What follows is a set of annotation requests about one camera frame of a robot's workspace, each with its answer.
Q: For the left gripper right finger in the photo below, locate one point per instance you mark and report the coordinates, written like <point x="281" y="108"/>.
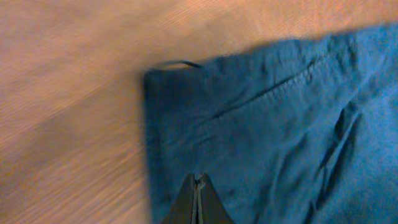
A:
<point x="210" y="210"/>

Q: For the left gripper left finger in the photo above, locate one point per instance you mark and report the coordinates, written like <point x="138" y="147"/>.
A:
<point x="184" y="208"/>

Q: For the navy blue shorts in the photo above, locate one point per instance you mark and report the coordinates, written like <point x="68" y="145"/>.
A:
<point x="298" y="131"/>

